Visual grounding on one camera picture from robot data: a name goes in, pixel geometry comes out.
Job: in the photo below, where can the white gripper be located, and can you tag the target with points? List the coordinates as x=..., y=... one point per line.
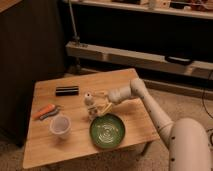
x=115, y=96

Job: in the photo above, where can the small white bottle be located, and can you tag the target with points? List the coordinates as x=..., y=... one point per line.
x=91, y=106

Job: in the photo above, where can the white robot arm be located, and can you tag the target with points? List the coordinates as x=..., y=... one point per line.
x=186, y=139

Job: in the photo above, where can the green round plate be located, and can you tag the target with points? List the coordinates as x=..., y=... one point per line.
x=107, y=132

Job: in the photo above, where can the wooden table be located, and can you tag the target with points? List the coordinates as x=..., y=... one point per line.
x=43, y=148

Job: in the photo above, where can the grey metal pole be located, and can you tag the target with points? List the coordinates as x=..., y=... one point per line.
x=75, y=37

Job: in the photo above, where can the black rectangular box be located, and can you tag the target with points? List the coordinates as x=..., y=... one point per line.
x=66, y=91

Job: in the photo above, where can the clear plastic cup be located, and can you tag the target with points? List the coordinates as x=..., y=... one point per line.
x=60, y=126

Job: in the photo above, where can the dark cabinet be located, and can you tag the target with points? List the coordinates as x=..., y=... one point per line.
x=32, y=49

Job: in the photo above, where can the white metal shelf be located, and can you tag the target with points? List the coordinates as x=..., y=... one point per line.
x=142, y=37

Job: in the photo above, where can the orange handled tool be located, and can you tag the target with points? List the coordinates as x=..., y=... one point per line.
x=48, y=110

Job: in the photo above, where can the black handle on shelf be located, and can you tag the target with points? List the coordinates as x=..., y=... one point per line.
x=179, y=61

